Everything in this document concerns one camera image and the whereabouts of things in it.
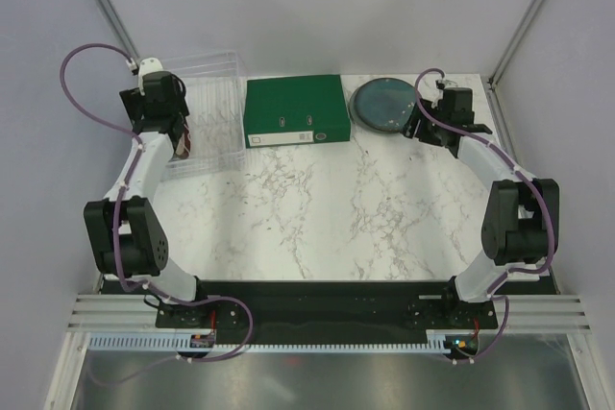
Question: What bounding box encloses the dark teal plate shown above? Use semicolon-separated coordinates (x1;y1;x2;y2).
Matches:
356;77;416;133

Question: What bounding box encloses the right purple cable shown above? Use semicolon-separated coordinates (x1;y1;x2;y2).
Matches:
414;67;558;366

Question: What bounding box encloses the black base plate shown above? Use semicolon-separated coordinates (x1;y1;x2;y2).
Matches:
100;277;561;348

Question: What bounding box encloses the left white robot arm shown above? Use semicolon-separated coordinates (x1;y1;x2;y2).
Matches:
84;70;211;326

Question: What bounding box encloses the clear plastic dish rack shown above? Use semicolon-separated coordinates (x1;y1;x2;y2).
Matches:
161;50;246;181

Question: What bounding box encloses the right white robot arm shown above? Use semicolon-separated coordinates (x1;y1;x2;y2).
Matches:
403;83;560;327

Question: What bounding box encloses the aluminium front rail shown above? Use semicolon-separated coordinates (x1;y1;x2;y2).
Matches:
44;292;614;409

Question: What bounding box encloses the green lever arch binder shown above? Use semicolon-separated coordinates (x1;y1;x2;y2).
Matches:
243;75;351;148

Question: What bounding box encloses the white slotted cable duct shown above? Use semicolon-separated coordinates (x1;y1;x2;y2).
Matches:
87;331;478;353

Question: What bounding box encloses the right aluminium frame post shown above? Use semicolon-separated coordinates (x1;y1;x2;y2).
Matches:
487;0;577;89

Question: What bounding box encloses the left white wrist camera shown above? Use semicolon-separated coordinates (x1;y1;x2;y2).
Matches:
137;57;163;95

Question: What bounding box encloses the black red cream plate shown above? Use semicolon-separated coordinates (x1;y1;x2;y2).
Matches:
172;124;191;160

